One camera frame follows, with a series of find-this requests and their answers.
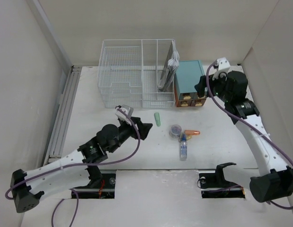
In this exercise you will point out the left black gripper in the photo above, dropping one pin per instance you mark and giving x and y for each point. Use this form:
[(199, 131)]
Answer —
[(143, 127)]

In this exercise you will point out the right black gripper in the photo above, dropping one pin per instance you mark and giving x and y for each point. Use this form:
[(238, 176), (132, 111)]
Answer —
[(199, 87)]

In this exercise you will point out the grey white booklet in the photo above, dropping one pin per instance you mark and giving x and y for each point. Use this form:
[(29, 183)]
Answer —
[(170, 67)]

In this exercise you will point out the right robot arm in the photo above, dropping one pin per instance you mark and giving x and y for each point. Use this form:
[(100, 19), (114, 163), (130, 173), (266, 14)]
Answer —
[(275, 179)]

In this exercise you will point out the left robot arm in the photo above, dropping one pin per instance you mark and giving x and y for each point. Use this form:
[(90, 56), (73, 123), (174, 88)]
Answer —
[(78, 169)]

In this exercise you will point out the green eraser stick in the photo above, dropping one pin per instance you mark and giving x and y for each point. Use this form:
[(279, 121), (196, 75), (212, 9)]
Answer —
[(157, 119)]

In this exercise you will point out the teal drawer box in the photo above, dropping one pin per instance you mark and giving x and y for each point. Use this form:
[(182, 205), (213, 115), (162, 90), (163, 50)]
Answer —
[(187, 76)]

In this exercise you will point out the small round clear container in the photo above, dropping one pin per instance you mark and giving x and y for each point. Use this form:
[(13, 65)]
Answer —
[(175, 131)]

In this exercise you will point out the clear blue glue bottle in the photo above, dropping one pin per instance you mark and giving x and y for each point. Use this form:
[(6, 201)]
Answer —
[(183, 147)]

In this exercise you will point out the orange marker pen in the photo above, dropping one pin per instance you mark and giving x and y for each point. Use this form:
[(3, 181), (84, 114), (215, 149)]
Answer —
[(192, 132)]

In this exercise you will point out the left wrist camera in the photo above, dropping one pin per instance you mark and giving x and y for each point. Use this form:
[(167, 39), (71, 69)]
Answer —
[(124, 113)]

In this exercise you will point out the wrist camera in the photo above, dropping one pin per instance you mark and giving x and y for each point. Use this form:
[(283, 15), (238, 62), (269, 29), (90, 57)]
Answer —
[(124, 113), (222, 67)]

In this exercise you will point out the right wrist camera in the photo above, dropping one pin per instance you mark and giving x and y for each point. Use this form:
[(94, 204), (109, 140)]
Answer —
[(222, 67)]

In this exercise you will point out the white wire mesh organizer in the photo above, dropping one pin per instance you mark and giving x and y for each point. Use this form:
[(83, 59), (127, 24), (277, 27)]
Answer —
[(130, 70)]

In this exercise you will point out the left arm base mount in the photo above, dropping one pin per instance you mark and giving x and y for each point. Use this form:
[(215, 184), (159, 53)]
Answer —
[(104, 188)]

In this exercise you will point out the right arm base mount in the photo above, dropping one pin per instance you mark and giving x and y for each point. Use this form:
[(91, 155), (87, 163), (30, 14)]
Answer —
[(213, 184)]

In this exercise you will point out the aluminium rail frame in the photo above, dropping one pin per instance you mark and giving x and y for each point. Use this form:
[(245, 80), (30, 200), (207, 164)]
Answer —
[(54, 148)]

